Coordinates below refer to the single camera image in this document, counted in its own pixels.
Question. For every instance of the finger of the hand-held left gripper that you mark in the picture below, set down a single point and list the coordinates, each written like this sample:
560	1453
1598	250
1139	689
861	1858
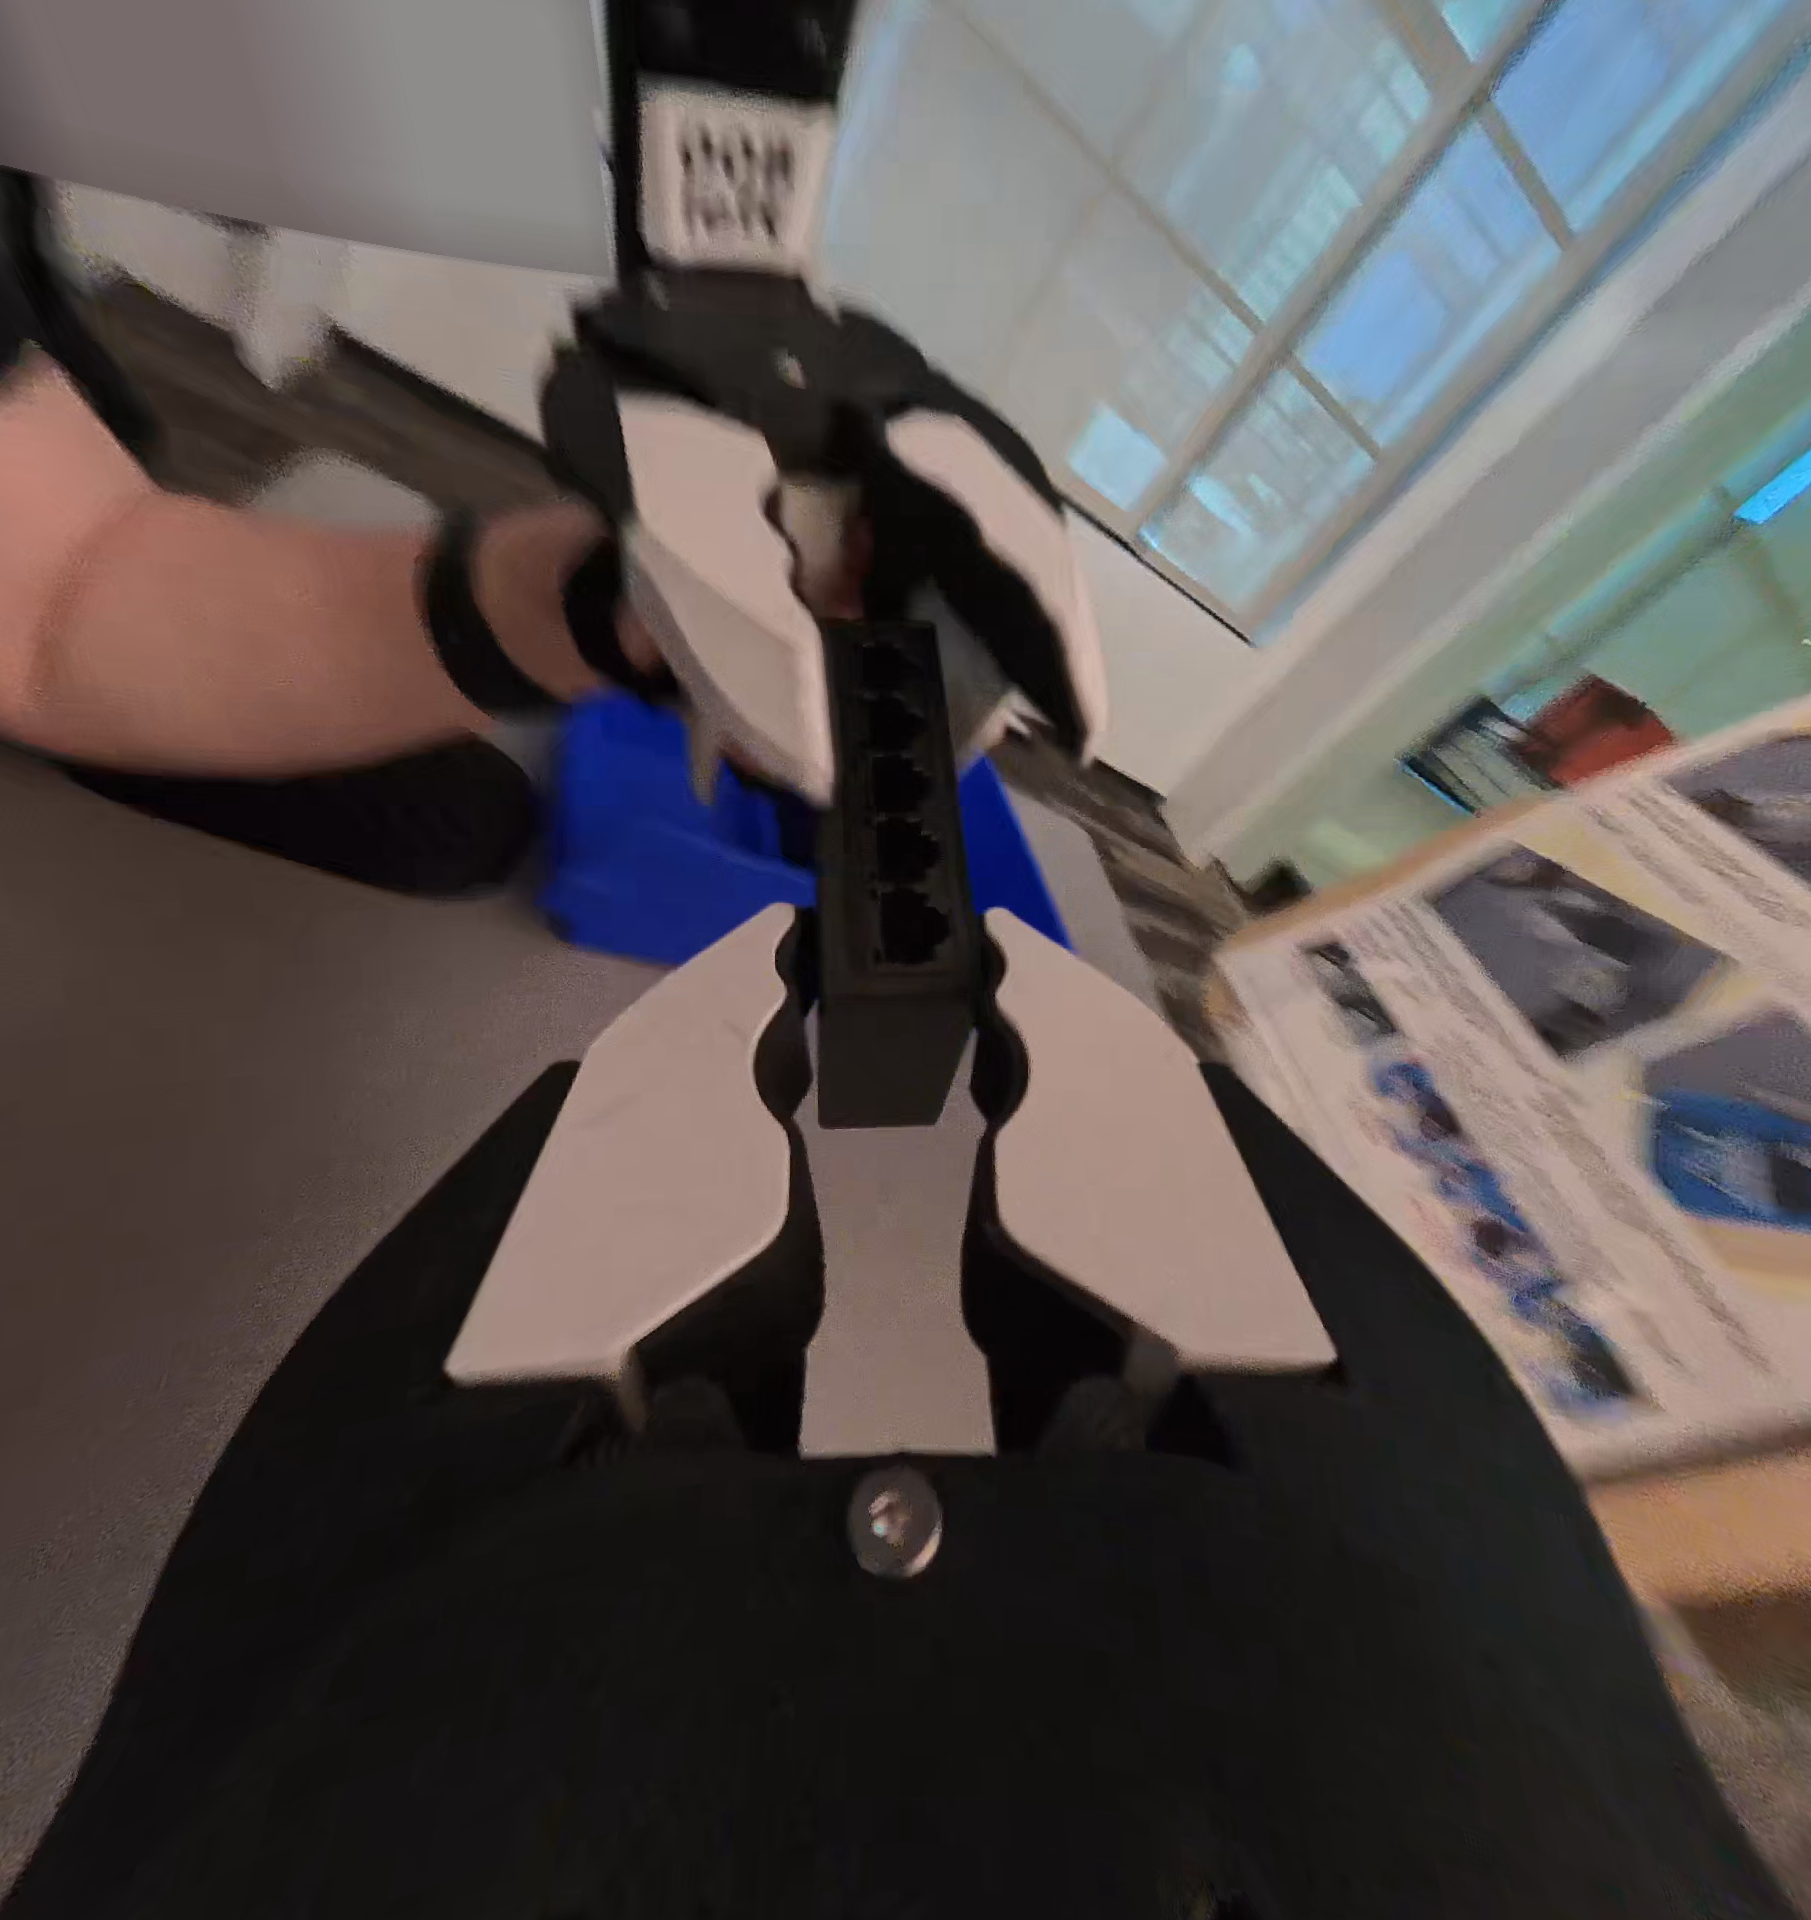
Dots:
709	586
1063	586

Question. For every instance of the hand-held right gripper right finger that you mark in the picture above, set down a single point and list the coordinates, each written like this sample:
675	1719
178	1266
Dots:
1130	1202

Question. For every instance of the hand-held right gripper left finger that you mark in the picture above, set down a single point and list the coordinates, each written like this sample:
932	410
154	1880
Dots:
650	1169

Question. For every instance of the black network switch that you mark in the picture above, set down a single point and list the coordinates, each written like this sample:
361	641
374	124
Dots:
898	1022

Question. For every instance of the blue plastic bin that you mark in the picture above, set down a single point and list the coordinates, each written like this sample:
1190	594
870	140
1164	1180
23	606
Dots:
650	871

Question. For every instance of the person's left forearm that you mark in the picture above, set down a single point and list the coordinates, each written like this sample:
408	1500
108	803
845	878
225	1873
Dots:
169	631

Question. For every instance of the person's left hand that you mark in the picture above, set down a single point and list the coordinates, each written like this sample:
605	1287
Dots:
530	586

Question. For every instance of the black round object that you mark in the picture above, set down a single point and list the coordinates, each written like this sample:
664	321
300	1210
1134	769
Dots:
351	820

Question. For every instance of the instruction poster stand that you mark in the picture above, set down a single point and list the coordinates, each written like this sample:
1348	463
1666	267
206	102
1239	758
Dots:
1594	1125

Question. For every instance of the orange box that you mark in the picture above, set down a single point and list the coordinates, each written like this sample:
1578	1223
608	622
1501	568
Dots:
1603	727

